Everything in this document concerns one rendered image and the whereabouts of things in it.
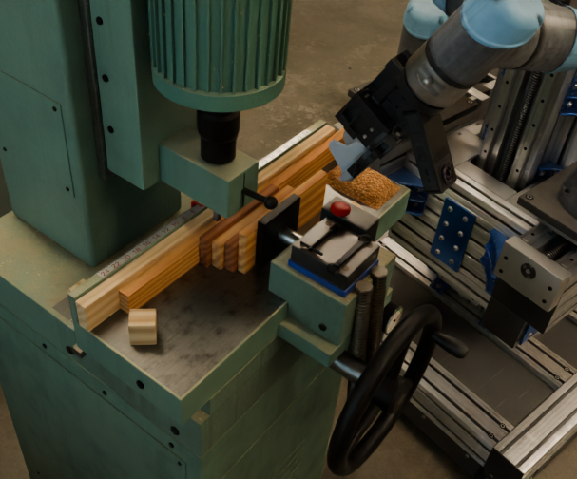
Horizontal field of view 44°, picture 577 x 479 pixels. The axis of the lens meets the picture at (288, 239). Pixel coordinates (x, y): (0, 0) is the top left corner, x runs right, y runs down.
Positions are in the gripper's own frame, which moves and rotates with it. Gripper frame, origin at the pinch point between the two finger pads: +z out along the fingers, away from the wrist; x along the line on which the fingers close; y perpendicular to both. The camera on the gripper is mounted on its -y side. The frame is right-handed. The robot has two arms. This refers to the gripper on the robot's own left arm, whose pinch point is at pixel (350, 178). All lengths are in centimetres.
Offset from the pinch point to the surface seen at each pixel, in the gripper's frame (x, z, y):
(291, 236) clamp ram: 4.1, 13.3, -0.7
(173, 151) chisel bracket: 11.1, 12.6, 19.7
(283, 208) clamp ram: 3.1, 11.6, 3.2
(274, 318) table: 13.8, 16.9, -8.4
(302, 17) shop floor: -230, 176, 88
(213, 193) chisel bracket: 11.3, 11.6, 11.1
